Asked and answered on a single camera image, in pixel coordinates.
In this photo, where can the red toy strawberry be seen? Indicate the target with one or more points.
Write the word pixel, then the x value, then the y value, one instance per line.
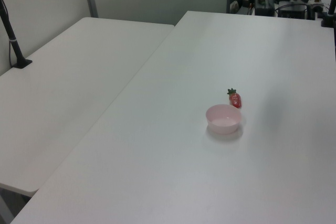
pixel 235 100

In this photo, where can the pink plastic bowl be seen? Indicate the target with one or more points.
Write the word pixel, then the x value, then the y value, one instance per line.
pixel 223 128

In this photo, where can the small grey object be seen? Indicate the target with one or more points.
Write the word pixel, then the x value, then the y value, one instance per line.
pixel 234 5

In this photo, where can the black box device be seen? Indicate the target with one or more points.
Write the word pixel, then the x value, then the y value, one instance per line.
pixel 265 7

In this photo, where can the black electronic unit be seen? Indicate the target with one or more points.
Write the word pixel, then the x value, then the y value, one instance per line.
pixel 291 11

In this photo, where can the black camera stand pole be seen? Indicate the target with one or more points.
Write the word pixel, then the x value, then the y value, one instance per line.
pixel 14 43

